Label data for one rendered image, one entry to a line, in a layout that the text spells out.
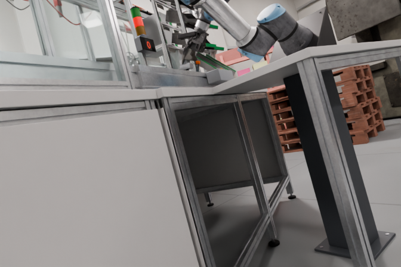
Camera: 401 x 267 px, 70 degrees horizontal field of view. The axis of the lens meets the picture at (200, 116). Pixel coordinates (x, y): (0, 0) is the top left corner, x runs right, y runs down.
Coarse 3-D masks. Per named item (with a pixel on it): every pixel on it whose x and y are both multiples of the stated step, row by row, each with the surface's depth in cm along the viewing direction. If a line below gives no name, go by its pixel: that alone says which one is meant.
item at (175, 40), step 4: (172, 36) 194; (176, 36) 193; (172, 40) 195; (176, 40) 193; (180, 40) 191; (184, 40) 189; (176, 44) 194; (180, 44) 192; (184, 44) 190; (208, 44) 183; (212, 44) 187
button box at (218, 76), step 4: (208, 72) 139; (212, 72) 138; (216, 72) 138; (220, 72) 139; (224, 72) 144; (228, 72) 149; (208, 76) 139; (212, 76) 139; (216, 76) 138; (220, 76) 137; (224, 76) 143; (228, 76) 148; (232, 76) 154; (208, 80) 140; (212, 80) 139; (216, 80) 138; (220, 80) 138; (224, 80) 142; (228, 80) 147; (212, 84) 144; (216, 84) 148
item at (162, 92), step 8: (160, 88) 86; (168, 88) 89; (176, 88) 94; (184, 88) 99; (192, 88) 104; (200, 88) 111; (208, 88) 118; (160, 96) 86; (168, 96) 88; (176, 96) 93; (184, 96) 99; (192, 96) 106; (200, 96) 114; (176, 112) 173; (184, 112) 197; (192, 112) 227
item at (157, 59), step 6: (150, 54) 277; (156, 54) 274; (162, 54) 271; (174, 54) 285; (150, 60) 278; (156, 60) 275; (162, 60) 272; (174, 60) 282; (156, 66) 275; (162, 66) 273; (174, 66) 279
